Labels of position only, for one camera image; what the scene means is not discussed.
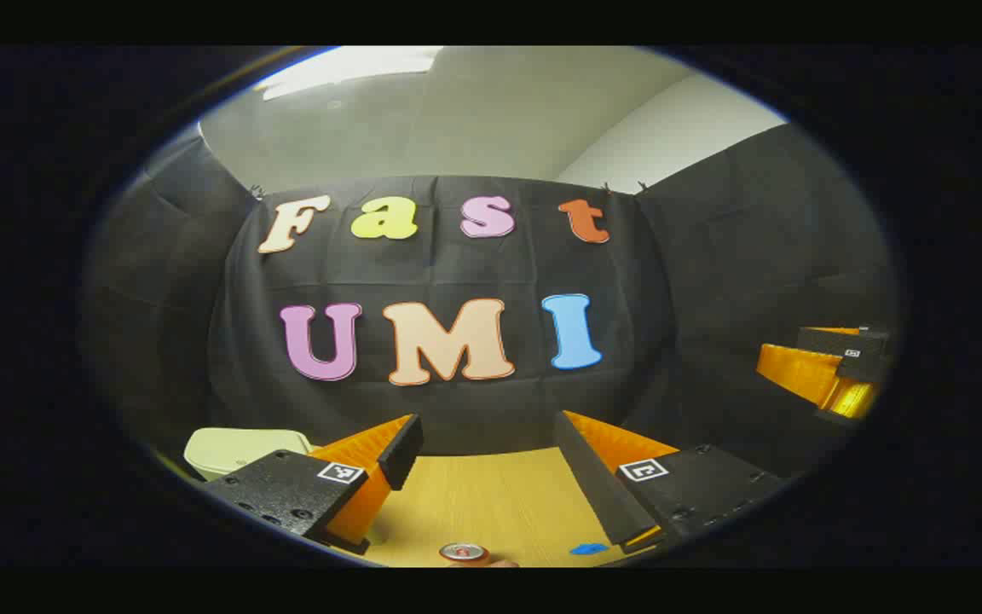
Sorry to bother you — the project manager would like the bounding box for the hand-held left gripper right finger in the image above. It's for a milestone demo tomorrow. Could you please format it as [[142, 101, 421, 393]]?
[[553, 409, 790, 553]]

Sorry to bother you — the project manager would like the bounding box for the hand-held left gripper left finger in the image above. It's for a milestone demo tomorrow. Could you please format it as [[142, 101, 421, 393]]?
[[199, 414, 425, 555]]

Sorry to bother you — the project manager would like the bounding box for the pale green desktop garbage bin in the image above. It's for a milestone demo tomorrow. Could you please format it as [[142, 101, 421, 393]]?
[[183, 427, 315, 483]]

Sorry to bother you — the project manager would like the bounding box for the wooden desktop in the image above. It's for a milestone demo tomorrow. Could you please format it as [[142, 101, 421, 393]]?
[[321, 445, 662, 568]]

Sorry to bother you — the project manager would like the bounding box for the black backdrop cloth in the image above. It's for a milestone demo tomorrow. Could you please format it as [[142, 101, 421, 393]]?
[[82, 124, 899, 478]]

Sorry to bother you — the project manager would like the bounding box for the ceiling light panel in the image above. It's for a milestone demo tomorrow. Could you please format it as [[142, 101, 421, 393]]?
[[257, 46, 443, 101]]

